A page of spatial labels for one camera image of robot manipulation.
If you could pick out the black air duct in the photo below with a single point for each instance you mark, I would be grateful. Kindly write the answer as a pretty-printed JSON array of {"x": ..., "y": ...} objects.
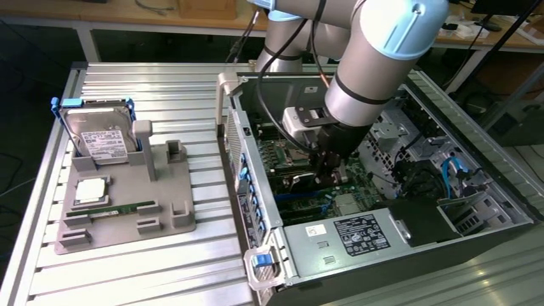
[{"x": 425, "y": 223}]

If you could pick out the black open PC case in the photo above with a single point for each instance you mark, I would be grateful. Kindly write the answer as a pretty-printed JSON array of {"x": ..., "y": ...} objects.
[{"x": 425, "y": 271}]

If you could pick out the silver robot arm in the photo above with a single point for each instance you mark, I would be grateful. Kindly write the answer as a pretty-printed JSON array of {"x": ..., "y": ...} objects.
[{"x": 374, "y": 63}]

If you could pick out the CPU socket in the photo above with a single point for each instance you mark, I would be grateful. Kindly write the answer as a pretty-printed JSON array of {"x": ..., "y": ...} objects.
[{"x": 295, "y": 154}]

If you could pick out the blue case latch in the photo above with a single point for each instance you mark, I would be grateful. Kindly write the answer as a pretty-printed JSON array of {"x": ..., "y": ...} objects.
[{"x": 263, "y": 259}]

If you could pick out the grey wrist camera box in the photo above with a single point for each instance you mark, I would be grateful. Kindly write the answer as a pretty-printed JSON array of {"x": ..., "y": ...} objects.
[{"x": 294, "y": 124}]

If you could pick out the silver CPU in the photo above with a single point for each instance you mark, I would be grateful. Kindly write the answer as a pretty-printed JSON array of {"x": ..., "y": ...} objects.
[{"x": 90, "y": 191}]

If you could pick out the black equipment box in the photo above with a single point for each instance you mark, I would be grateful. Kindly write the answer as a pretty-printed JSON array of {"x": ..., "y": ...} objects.
[{"x": 519, "y": 127}]

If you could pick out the green motherboard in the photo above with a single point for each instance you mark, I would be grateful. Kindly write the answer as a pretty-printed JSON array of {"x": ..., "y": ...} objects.
[{"x": 362, "y": 191}]

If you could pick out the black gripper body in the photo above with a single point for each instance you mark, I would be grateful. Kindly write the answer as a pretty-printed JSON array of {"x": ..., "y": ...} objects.
[{"x": 341, "y": 140}]

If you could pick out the raised blue retention clip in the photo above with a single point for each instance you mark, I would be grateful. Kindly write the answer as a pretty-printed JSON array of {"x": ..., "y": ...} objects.
[{"x": 245, "y": 174}]

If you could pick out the white and black device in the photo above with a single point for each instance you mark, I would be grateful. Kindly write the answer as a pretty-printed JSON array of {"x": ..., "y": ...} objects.
[{"x": 466, "y": 32}]

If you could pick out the black slanted pole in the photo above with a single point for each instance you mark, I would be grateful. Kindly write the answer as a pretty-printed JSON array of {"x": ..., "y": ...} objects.
[{"x": 514, "y": 28}]

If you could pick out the wooden desk with box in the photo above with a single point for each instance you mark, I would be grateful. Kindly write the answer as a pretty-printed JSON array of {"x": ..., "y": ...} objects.
[{"x": 106, "y": 12}]

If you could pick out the silver disk bay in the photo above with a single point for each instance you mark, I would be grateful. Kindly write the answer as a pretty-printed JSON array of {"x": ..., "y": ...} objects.
[{"x": 391, "y": 140}]

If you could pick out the black expansion slot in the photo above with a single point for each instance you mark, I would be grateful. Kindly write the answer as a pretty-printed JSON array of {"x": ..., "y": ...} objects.
[{"x": 302, "y": 208}]

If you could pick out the silver perforated drive bay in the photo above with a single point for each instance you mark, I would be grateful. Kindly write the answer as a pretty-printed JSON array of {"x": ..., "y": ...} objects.
[{"x": 467, "y": 220}]

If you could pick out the silver power supply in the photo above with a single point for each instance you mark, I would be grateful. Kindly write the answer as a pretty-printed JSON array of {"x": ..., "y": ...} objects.
[{"x": 315, "y": 255}]

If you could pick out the silver hard disk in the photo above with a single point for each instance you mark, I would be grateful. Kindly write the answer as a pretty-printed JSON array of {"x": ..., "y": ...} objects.
[{"x": 98, "y": 134}]

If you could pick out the blue expansion slot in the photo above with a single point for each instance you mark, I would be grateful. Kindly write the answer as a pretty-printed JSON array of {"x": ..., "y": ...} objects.
[{"x": 294, "y": 196}]

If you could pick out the silver chipset heatsink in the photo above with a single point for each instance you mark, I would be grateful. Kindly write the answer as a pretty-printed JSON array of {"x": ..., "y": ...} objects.
[{"x": 347, "y": 204}]

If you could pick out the wooden desk with monitor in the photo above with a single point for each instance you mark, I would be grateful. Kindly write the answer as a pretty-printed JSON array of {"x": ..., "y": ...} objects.
[{"x": 467, "y": 41}]

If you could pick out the black monitor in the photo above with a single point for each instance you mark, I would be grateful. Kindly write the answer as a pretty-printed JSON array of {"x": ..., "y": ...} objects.
[{"x": 502, "y": 6}]

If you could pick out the black graphics card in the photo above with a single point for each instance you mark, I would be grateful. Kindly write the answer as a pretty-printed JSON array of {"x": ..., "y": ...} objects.
[{"x": 302, "y": 183}]

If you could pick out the hard disk drive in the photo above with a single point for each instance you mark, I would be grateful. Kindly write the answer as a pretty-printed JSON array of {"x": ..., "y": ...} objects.
[{"x": 70, "y": 103}]

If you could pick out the grey parts rack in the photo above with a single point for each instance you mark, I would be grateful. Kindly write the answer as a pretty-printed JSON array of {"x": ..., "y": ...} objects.
[{"x": 127, "y": 191}]

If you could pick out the green RAM stick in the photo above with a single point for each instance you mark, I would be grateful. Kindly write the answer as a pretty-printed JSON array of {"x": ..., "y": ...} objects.
[{"x": 115, "y": 211}]

